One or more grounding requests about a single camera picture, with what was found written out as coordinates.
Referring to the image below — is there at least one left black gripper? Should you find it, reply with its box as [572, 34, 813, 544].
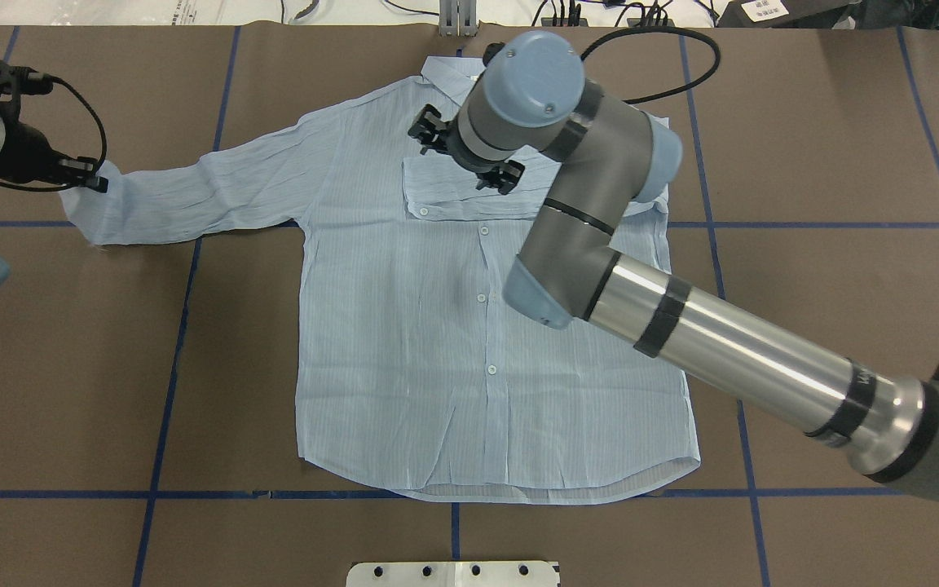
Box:
[0, 123, 109, 194]

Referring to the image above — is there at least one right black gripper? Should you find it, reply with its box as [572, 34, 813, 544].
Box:
[443, 135, 525, 196]

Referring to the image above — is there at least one light blue button shirt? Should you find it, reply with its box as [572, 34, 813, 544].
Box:
[60, 56, 702, 505]

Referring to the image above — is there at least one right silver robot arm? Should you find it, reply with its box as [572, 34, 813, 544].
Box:
[410, 29, 939, 502]

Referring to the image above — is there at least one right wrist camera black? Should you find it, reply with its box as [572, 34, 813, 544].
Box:
[407, 104, 448, 155]

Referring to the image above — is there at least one aluminium frame post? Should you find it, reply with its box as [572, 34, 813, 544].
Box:
[439, 0, 479, 38]

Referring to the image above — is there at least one white camera pillar with base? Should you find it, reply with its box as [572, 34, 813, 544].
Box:
[346, 560, 562, 586]

